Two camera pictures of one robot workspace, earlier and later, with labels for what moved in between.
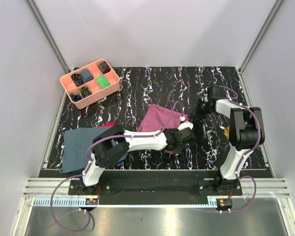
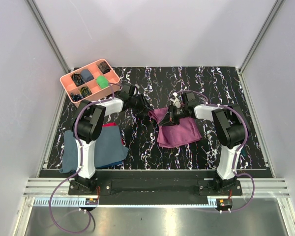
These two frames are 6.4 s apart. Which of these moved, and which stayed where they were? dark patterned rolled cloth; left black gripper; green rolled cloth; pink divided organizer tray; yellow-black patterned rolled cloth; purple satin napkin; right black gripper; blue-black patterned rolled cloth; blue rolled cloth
Moved: right black gripper; purple satin napkin; left black gripper
Stayed: blue rolled cloth; pink divided organizer tray; green rolled cloth; yellow-black patterned rolled cloth; blue-black patterned rolled cloth; dark patterned rolled cloth
